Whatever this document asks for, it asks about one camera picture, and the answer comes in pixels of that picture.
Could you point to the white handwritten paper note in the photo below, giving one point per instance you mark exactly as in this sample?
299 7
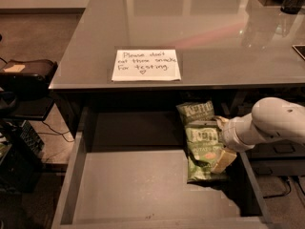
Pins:
146 65

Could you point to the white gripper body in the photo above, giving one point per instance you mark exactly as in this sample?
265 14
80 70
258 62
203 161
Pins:
231 135

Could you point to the open grey top drawer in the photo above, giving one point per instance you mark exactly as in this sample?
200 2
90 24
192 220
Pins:
129 170

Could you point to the black office chair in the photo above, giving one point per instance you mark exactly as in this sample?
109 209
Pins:
25 90

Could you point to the black crate under chair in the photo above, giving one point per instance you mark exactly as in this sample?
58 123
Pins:
20 161

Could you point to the black mesh pen cup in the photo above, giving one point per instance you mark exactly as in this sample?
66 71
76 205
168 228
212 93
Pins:
292 6

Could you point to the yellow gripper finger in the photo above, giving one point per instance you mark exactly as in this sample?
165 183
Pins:
221 121
225 159

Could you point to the rear green chip bag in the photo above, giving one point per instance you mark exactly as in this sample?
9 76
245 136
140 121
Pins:
193 111

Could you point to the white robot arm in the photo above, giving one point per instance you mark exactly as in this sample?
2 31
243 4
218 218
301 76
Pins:
271 119

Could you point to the green jalapeno chip bag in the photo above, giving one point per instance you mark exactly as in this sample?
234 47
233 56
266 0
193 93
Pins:
204 147

